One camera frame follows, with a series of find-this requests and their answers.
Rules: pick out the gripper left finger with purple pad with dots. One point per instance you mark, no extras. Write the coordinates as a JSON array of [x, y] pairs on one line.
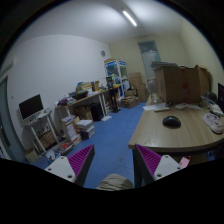
[[75, 167]]

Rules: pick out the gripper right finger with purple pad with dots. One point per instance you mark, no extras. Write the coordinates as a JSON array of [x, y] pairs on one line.
[[150, 166]]

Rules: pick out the black computer mouse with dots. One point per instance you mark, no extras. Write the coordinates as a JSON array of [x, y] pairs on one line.
[[171, 121]]

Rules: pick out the beige trouser knee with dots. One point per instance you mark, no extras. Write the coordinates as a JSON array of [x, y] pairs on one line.
[[115, 182]]

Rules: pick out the wooden desk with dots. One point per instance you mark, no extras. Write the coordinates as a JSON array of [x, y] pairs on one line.
[[192, 138]]

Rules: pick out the stack of books on floor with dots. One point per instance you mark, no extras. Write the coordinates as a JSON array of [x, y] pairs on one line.
[[86, 128]]

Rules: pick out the white monitor stand table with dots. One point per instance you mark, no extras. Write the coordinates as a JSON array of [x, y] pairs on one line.
[[42, 131]]

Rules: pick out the black bin under table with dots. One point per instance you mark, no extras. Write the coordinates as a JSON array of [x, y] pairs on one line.
[[96, 111]]

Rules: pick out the white paper on desk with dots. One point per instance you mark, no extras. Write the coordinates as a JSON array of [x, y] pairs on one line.
[[156, 107]]

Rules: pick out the cardboard box on floor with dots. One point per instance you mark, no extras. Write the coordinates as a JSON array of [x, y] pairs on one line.
[[129, 102]]

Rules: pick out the black computer monitor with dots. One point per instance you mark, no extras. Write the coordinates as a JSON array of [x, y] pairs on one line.
[[30, 106]]

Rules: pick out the long cluttered work table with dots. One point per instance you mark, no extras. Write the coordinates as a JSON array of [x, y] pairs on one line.
[[86, 100]]

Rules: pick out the clear water bottle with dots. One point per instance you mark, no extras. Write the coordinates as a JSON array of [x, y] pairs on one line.
[[153, 89]]

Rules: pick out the large cardboard box on desk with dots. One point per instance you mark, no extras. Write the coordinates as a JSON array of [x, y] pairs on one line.
[[182, 84]]

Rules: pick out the stacked cardboard boxes by door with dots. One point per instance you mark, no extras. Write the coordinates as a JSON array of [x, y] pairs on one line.
[[137, 83]]

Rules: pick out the glass display cabinet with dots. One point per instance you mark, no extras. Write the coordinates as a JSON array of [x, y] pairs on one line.
[[118, 69]]

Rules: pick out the grey door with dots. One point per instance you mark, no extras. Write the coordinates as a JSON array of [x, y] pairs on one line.
[[150, 54]]

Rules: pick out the ceiling fluorescent light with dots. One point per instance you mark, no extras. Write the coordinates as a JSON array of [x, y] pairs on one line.
[[128, 16]]

